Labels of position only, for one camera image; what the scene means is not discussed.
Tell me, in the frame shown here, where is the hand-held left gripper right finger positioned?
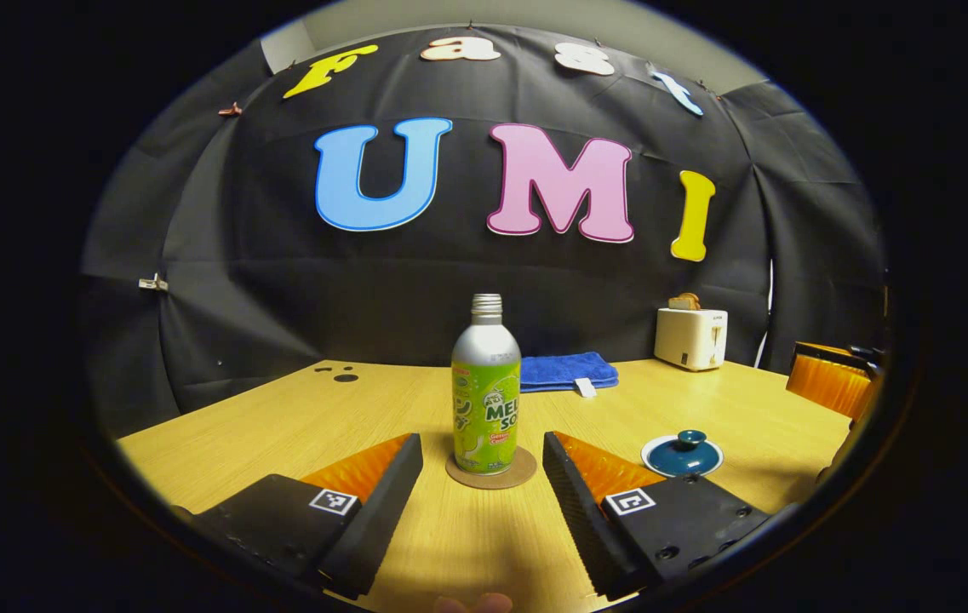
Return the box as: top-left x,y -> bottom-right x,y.
541,430 -> 774,601

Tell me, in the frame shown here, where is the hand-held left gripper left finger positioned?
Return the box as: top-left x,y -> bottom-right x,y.
170,433 -> 425,601

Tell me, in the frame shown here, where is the round brown coaster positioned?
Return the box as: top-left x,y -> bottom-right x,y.
444,446 -> 538,490

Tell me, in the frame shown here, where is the teal teacup lid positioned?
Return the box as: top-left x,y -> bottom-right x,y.
641,429 -> 725,478

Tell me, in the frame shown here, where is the green label aluminium water bottle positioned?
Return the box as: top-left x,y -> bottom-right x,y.
450,293 -> 524,476

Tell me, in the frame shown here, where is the white toaster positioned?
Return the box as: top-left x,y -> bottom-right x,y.
654,307 -> 729,372

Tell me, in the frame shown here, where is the blue folded towel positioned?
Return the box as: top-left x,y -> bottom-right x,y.
519,352 -> 621,398

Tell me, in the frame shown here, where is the black backdrop cloth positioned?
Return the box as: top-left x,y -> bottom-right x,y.
79,24 -> 885,439

